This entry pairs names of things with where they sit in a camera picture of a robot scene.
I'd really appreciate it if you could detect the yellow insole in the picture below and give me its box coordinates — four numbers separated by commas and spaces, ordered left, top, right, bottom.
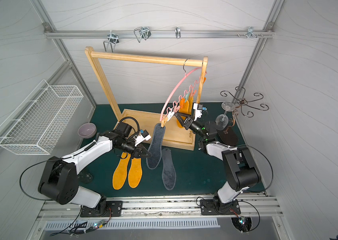
112, 153, 131, 190
128, 158, 143, 189
177, 98, 189, 128
187, 96, 193, 115

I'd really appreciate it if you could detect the dark grey insole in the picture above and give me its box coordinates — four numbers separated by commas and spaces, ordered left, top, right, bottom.
162, 148, 176, 191

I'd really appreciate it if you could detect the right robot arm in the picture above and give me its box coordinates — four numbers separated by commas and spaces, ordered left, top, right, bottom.
174, 112, 261, 215

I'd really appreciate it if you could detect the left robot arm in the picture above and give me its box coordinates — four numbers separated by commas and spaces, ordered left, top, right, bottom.
38, 121, 151, 217

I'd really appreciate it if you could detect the white clothes peg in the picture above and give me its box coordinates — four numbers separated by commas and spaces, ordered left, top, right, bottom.
167, 111, 175, 121

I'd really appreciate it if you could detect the wooden clothes rack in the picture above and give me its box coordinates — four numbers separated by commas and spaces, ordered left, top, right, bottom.
85, 47, 208, 151

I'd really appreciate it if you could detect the wine glass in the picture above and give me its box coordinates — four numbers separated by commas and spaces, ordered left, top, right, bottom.
215, 102, 235, 131

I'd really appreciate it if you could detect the metal glass holder stand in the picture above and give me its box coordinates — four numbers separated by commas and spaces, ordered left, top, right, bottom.
217, 86, 269, 146

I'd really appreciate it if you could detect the purple bowl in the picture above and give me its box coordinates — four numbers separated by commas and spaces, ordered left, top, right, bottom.
77, 123, 97, 139

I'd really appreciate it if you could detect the clear plastic cup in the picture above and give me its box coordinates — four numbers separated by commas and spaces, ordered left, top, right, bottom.
77, 169, 94, 184

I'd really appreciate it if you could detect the metal hook clip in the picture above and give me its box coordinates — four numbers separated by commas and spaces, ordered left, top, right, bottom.
237, 27, 263, 39
103, 32, 120, 53
175, 27, 181, 39
134, 27, 152, 43

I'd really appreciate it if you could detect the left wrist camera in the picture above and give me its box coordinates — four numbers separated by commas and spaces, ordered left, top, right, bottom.
135, 130, 152, 147

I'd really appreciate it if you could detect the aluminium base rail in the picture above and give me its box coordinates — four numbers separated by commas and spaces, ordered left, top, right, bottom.
37, 194, 283, 220

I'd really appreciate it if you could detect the white wire basket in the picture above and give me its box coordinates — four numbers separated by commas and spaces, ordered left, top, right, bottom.
0, 80, 83, 156

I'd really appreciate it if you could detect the aluminium top rail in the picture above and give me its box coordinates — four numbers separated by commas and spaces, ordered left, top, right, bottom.
45, 27, 275, 40

